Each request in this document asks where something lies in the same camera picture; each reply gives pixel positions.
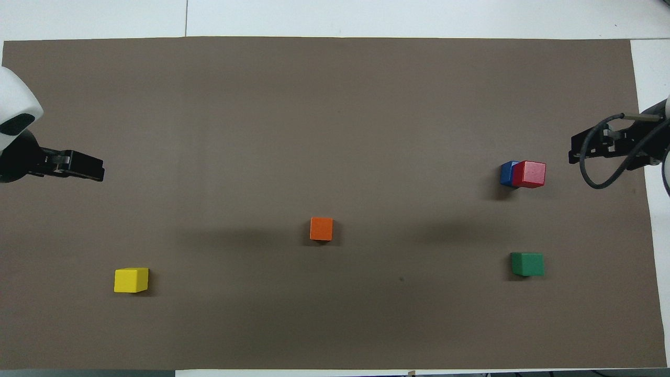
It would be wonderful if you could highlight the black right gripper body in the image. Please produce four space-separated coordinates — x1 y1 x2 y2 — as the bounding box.
626 102 670 171

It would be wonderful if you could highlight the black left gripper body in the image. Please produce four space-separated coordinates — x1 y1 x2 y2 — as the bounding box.
0 130 45 183

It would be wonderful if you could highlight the red wooden block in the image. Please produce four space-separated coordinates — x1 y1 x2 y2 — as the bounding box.
512 161 546 189

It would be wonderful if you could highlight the blue wooden block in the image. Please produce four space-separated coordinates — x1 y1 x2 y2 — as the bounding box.
499 161 520 186

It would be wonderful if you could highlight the yellow wooden block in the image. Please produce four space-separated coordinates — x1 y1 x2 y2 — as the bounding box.
114 268 150 293

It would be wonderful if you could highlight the green wooden block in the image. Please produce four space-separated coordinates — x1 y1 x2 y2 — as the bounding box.
510 252 545 277

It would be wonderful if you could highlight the orange wooden block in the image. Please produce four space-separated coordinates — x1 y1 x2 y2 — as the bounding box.
309 217 334 242

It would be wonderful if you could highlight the brown paper mat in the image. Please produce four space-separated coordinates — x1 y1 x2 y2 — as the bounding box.
0 36 668 370

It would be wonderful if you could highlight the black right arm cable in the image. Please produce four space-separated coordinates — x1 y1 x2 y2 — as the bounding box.
578 113 670 189

